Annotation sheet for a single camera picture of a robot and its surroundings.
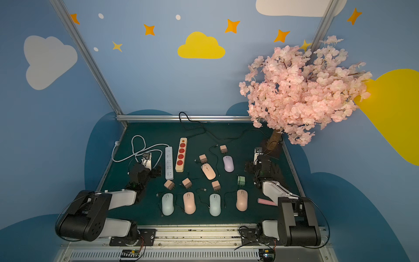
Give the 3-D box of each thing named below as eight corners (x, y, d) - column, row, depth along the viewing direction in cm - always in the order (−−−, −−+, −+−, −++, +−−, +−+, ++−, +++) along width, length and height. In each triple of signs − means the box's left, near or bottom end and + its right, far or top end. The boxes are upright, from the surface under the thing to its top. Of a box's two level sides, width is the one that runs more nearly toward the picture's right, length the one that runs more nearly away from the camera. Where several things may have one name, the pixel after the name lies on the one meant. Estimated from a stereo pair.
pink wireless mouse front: (184, 215, 83) (184, 213, 81) (183, 194, 89) (183, 192, 87) (196, 213, 83) (195, 211, 81) (194, 192, 90) (194, 191, 88)
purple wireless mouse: (225, 172, 98) (225, 170, 96) (222, 158, 105) (222, 156, 103) (235, 171, 99) (235, 169, 97) (231, 157, 105) (231, 155, 103)
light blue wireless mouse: (209, 216, 82) (209, 215, 80) (209, 195, 89) (209, 193, 87) (221, 216, 82) (221, 215, 80) (220, 195, 89) (220, 193, 87)
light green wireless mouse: (163, 216, 82) (162, 215, 80) (162, 195, 89) (161, 194, 87) (174, 213, 83) (173, 212, 81) (173, 193, 89) (172, 191, 88)
